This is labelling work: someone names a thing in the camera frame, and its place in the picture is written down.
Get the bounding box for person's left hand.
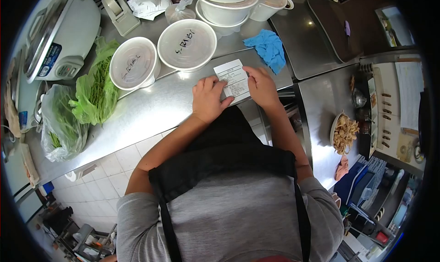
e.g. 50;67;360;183
192;76;235;124

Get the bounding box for person's right hand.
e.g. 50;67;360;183
242;66;280;110

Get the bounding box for person's right fingers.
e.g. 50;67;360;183
242;66;269;92

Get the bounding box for person's left index finger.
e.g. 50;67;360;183
214;79;227;98

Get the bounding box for white paper receipt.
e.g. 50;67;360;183
213;59;251;104

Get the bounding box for blue crumpled cloth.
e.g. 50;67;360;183
243;29;286;75

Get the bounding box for large white lidded bowl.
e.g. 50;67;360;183
157;19;218;73

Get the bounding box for small white lidded bowl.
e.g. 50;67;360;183
109;37;161;91

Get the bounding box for stack of white bowls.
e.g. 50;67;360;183
194;0;260;36

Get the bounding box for white lidded cup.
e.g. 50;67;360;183
250;0;295;22

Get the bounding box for small knotted clear bag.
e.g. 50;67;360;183
165;0;196;25

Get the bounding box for dark brown tray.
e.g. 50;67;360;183
307;0;365;64

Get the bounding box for green bag of vegetables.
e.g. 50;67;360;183
68;37;121;126

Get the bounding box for crumpled white papers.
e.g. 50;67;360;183
127;0;173;21

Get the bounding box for person's body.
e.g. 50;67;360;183
116;105;344;262

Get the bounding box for bowl of fried food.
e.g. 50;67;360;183
330;111;360;155

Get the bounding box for grey tape dispenser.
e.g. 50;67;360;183
101;0;141;37

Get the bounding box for condiment rack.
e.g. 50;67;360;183
357;63;392;159

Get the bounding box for pink cloth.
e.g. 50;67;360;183
334;155;349;182

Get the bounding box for clear bag of vegetables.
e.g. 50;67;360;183
40;84;89;162

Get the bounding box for white rice cooker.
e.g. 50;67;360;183
23;0;102;84

